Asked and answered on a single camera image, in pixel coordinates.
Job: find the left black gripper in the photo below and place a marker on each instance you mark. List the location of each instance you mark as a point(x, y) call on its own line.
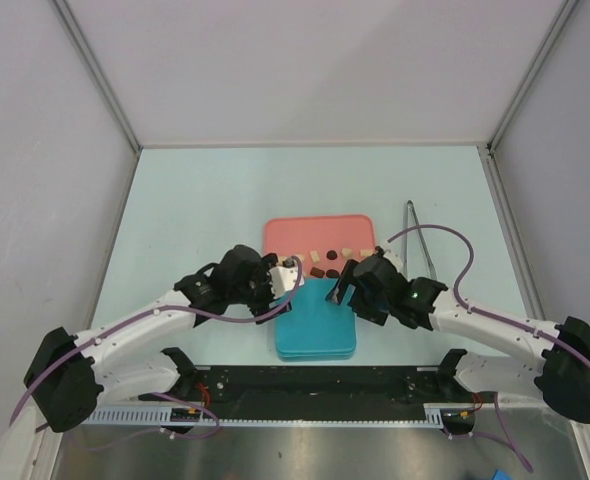
point(262, 309)

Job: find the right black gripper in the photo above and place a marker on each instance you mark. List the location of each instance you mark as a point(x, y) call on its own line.
point(336, 294)

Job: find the teal box lid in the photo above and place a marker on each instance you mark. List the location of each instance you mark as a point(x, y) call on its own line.
point(314, 325)

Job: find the pink tray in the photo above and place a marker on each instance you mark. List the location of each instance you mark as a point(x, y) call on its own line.
point(336, 238)

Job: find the metal tongs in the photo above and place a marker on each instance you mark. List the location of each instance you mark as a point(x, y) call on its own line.
point(410, 218)

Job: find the teal chocolate box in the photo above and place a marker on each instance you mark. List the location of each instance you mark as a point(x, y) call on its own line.
point(315, 356)

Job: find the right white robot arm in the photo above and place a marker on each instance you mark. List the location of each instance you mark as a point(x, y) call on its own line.
point(540, 359)

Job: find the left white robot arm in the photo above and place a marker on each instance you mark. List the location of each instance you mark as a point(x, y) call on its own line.
point(71, 374)

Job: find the brown bar chocolate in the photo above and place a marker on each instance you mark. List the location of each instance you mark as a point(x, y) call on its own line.
point(317, 273)

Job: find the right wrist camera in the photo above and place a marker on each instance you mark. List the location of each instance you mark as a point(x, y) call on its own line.
point(385, 250)

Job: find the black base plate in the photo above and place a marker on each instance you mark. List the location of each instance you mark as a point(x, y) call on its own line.
point(323, 389)

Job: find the white cable duct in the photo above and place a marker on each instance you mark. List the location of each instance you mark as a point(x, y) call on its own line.
point(153, 415)

